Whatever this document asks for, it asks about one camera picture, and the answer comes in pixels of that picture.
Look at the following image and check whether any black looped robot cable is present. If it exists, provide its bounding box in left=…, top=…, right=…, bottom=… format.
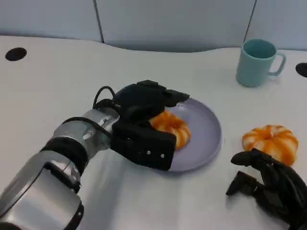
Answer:
left=93, top=86, right=120, bottom=113

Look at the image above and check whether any black table grommet hole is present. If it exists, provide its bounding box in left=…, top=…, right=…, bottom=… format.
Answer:
left=295, top=62, right=307, bottom=78
left=5, top=47, right=27, bottom=62

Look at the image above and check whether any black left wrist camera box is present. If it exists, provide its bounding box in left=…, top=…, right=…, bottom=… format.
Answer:
left=110, top=121, right=177, bottom=171

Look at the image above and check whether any grey partition panel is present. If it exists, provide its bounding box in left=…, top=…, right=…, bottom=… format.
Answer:
left=94, top=0, right=257, bottom=53
left=244, top=0, right=307, bottom=51
left=0, top=0, right=105, bottom=44

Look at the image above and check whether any pale green mug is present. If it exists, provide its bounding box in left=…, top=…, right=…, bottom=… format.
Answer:
left=236, top=39, right=287, bottom=88

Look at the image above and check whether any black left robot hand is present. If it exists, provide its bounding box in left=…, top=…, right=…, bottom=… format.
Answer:
left=114, top=80, right=190, bottom=131

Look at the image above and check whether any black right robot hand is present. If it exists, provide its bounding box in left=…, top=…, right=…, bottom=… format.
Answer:
left=225, top=148, right=307, bottom=230

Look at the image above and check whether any orange white toy bread roll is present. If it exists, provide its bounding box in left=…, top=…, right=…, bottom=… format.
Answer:
left=149, top=110, right=192, bottom=151
left=241, top=124, right=299, bottom=166

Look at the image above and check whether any lilac plate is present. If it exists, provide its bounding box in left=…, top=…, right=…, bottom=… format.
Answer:
left=116, top=85, right=223, bottom=173

